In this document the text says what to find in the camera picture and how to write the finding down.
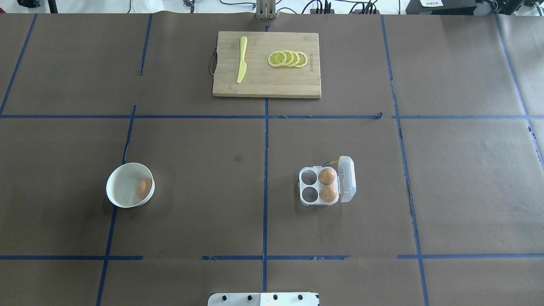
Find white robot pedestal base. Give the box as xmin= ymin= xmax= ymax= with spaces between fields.
xmin=207 ymin=292 xmax=320 ymax=306

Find brown egg in box rear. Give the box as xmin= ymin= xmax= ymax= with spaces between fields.
xmin=318 ymin=168 xmax=337 ymax=185

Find brown egg in box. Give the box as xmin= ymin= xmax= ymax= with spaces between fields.
xmin=318 ymin=168 xmax=337 ymax=185
xmin=319 ymin=185 xmax=338 ymax=203

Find brown egg in box front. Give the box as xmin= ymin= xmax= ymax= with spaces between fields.
xmin=319 ymin=185 xmax=338 ymax=203

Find brown egg from bowl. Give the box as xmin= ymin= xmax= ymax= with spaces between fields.
xmin=135 ymin=178 xmax=152 ymax=200

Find wooden cutting board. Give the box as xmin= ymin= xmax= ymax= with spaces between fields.
xmin=212 ymin=31 xmax=321 ymax=99

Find yellow plastic knife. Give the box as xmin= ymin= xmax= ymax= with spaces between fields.
xmin=237 ymin=36 xmax=247 ymax=84

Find lemon slice front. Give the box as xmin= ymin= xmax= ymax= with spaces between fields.
xmin=267 ymin=51 xmax=287 ymax=67

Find lemon slice back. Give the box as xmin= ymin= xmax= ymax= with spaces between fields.
xmin=294 ymin=52 xmax=308 ymax=68

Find clear plastic egg box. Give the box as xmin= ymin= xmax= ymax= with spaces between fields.
xmin=298 ymin=156 xmax=357 ymax=207

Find white bowl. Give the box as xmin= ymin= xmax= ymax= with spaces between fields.
xmin=106 ymin=162 xmax=156 ymax=208

